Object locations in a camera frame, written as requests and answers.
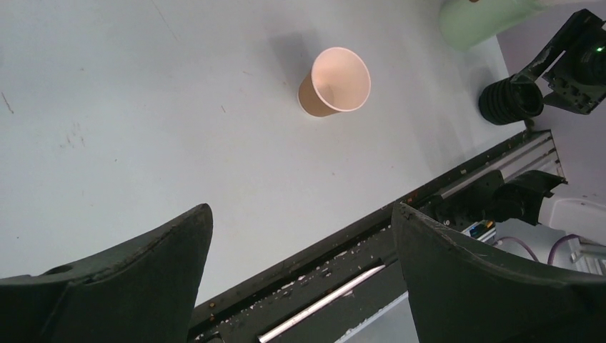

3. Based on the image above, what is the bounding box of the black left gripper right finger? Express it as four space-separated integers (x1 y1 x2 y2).
391 203 605 342

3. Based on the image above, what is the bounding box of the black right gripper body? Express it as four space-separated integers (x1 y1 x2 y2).
516 9 605 115

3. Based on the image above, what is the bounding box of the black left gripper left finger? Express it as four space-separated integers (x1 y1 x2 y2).
1 204 213 342

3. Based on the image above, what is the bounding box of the brown paper cup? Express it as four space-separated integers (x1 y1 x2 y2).
297 46 372 117

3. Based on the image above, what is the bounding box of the stack of black lids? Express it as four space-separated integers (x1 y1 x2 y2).
478 77 545 126

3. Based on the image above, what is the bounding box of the green straw holder cup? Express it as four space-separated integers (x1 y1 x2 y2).
438 0 547 51

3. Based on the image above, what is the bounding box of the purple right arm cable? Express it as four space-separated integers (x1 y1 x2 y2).
492 234 582 266

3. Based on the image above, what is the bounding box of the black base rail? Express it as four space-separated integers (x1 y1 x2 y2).
187 131 562 342

